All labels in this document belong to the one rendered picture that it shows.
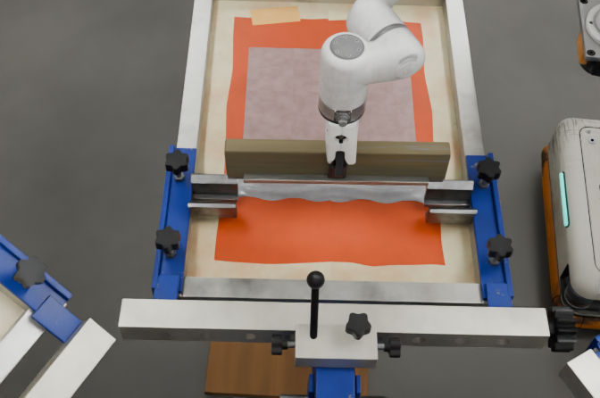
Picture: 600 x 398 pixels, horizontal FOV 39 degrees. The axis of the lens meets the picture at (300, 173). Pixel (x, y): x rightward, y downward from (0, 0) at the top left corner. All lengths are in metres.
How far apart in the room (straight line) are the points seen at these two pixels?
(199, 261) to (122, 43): 1.78
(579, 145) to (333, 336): 1.50
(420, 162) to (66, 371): 0.66
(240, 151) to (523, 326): 0.54
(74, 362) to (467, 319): 0.61
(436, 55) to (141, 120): 1.38
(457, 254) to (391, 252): 0.12
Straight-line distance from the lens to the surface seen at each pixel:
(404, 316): 1.39
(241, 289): 1.46
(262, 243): 1.54
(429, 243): 1.56
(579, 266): 2.44
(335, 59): 1.24
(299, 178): 1.47
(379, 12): 1.30
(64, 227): 2.76
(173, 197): 1.55
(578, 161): 2.63
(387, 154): 1.44
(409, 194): 1.61
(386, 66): 1.26
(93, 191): 2.81
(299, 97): 1.74
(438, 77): 1.81
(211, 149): 1.66
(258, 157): 1.44
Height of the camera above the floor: 2.28
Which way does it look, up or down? 55 degrees down
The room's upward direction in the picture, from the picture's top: 3 degrees clockwise
